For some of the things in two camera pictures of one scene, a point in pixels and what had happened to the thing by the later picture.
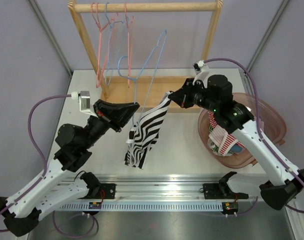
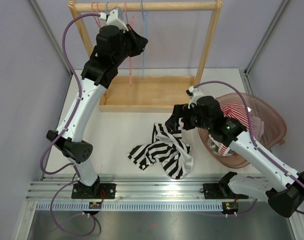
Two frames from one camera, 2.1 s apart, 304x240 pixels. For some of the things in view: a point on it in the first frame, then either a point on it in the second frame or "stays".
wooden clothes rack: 142,92 stays
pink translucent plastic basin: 273,124 stays
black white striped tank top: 142,137 -> 169,148
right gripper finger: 180,96 -> 172,122
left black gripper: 118,116 -> 138,42
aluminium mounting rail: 182,188 stays
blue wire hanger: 135,79 -> 144,36
